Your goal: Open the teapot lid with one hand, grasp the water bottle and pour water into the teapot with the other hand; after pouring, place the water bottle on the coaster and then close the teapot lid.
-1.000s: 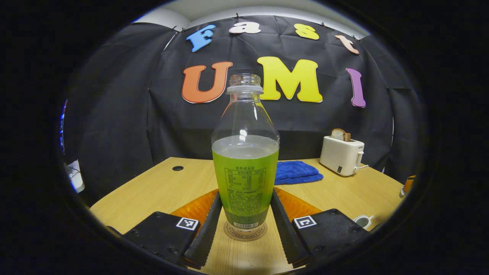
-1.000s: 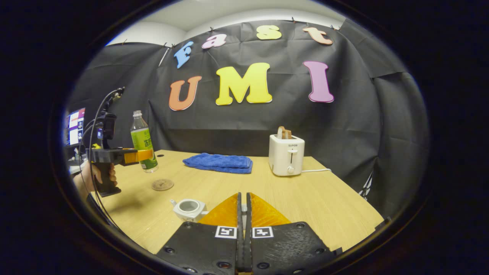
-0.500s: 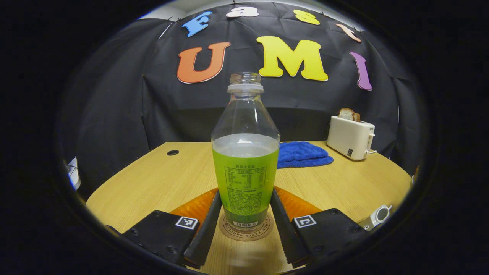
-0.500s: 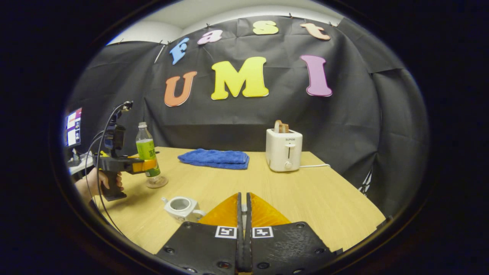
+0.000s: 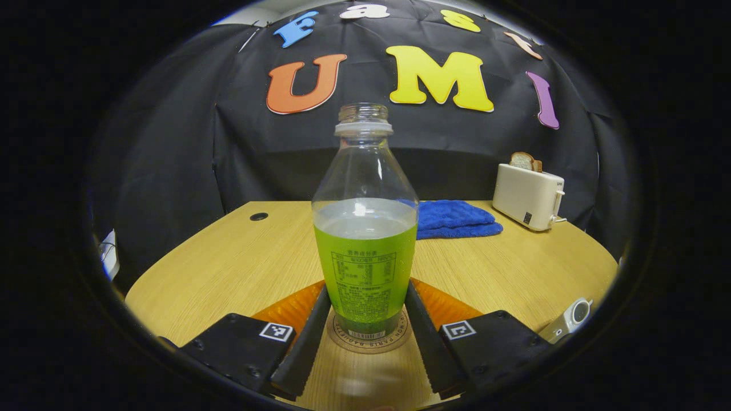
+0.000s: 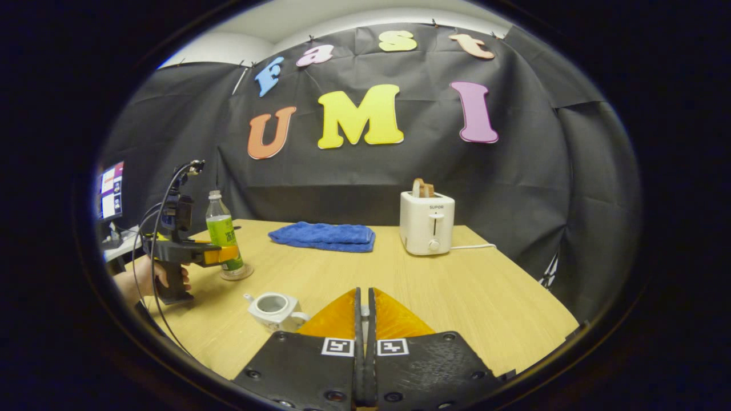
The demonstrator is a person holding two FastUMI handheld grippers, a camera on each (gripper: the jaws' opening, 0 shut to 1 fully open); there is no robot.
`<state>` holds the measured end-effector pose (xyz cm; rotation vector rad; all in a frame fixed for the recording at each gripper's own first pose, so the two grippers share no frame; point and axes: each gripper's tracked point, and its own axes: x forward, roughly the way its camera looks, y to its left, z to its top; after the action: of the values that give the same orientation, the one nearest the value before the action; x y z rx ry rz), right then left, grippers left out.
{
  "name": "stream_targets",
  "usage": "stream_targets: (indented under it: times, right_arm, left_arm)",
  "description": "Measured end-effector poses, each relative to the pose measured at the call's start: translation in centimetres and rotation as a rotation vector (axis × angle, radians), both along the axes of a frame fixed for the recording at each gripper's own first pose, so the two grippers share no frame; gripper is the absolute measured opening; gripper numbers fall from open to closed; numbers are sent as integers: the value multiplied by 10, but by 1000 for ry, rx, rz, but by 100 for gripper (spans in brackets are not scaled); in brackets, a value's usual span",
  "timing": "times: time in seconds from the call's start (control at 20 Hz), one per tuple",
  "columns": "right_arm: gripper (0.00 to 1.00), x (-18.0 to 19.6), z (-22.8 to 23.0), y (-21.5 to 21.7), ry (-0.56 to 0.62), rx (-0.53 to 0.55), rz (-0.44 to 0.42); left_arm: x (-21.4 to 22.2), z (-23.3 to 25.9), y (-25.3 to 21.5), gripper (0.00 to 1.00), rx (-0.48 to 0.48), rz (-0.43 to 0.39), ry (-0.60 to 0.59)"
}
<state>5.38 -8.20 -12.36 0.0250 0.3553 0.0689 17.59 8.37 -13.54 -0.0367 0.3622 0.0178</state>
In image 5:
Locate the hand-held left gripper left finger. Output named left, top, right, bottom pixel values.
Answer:
left=180, top=281, right=334, bottom=401

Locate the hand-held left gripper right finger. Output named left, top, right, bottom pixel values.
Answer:
left=404, top=278, right=552, bottom=400

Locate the round wooden coaster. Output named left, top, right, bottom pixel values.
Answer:
left=327, top=305, right=412, bottom=354

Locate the green label water bottle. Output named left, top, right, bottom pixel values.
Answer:
left=312, top=103, right=420, bottom=340

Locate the blue folded towel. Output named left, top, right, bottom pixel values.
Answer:
left=414, top=200, right=504, bottom=240

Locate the white toaster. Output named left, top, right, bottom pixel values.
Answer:
left=492, top=163, right=567, bottom=232

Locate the white side table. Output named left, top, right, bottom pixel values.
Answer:
left=100, top=229, right=121, bottom=280

